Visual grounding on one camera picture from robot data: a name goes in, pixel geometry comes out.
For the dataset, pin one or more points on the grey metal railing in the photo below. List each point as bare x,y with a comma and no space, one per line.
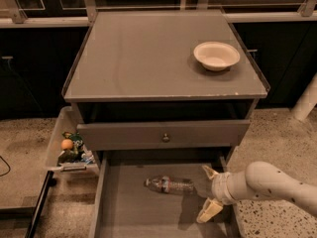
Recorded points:
54,13

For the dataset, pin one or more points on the grey drawer cabinet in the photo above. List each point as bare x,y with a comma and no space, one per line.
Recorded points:
140,67

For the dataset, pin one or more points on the green snack bag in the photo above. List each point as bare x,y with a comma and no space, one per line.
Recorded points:
73,155

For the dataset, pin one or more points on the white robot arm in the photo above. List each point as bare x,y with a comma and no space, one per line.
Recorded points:
258,181

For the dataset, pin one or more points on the grey drawer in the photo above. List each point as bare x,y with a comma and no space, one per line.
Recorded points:
125,208
147,135

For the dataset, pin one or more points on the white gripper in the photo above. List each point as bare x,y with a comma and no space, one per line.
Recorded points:
219,186

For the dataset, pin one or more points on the grey top drawer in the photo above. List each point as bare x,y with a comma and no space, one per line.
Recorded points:
147,135

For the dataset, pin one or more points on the grey middle drawer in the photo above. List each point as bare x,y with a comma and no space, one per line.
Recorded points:
125,208

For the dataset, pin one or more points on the white paper bowl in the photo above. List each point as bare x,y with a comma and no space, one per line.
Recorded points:
216,56

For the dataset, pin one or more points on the round metal drawer knob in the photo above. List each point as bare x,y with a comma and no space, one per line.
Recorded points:
165,138

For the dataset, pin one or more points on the small orange ball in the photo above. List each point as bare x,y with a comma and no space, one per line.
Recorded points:
66,144

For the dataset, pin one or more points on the small clear bottle in bin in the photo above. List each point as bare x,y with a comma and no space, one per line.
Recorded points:
88,158

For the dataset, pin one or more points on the black metal bar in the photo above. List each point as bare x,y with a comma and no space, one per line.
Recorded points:
48,181

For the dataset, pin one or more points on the clear plastic water bottle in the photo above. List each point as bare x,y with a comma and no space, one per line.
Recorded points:
170,185

